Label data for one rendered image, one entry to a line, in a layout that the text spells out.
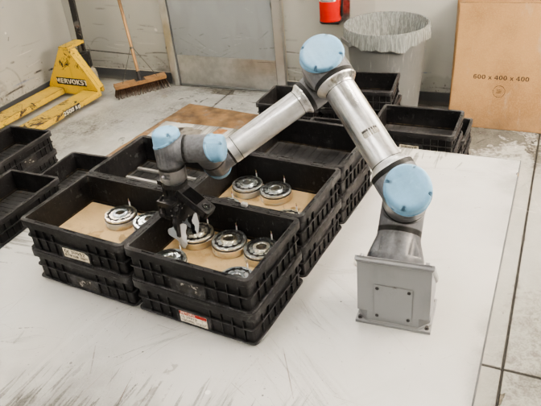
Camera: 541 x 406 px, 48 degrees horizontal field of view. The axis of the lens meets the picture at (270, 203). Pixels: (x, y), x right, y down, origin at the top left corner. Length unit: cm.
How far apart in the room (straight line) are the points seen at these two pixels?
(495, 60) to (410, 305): 289
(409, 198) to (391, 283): 24
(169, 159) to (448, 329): 86
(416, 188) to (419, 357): 43
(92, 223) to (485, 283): 121
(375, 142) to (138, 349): 83
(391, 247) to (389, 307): 16
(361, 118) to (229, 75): 367
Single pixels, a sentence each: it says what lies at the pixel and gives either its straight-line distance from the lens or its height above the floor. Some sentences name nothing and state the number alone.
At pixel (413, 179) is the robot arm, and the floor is 112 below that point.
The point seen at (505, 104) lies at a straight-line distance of 433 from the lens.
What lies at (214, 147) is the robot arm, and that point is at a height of 117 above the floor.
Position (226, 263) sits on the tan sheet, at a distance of 172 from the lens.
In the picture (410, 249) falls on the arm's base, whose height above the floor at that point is 91.
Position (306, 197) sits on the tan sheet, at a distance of 197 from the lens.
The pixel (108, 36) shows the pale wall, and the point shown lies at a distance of 578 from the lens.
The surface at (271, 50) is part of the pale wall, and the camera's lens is 492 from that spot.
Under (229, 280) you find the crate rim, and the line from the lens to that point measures 151.
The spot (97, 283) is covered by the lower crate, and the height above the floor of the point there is 76.
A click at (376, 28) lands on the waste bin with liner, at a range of 447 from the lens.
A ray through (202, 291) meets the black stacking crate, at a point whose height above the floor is 85.
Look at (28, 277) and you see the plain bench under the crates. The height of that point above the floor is 70.
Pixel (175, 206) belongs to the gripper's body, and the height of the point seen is 99.
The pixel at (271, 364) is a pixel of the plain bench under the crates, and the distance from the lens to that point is 160.
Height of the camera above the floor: 186
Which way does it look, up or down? 32 degrees down
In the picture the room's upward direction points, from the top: 6 degrees counter-clockwise
